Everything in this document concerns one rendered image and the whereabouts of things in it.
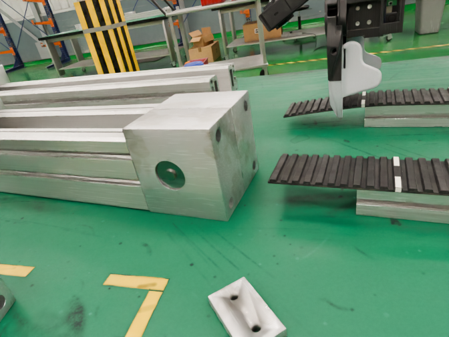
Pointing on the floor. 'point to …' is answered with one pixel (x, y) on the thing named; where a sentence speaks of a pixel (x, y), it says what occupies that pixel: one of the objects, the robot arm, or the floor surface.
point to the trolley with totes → (244, 63)
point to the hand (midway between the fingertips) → (336, 100)
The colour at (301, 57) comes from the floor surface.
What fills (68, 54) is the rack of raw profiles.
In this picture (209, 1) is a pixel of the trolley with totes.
